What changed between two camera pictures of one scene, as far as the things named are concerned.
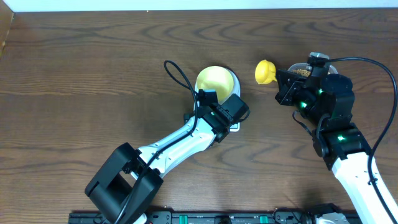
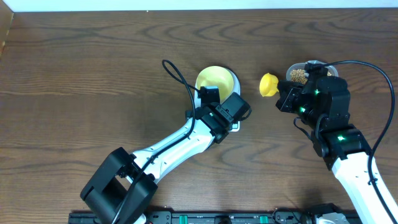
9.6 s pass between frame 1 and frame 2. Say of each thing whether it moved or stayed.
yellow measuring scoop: moved
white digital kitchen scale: stayed
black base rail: stayed
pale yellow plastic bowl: stayed
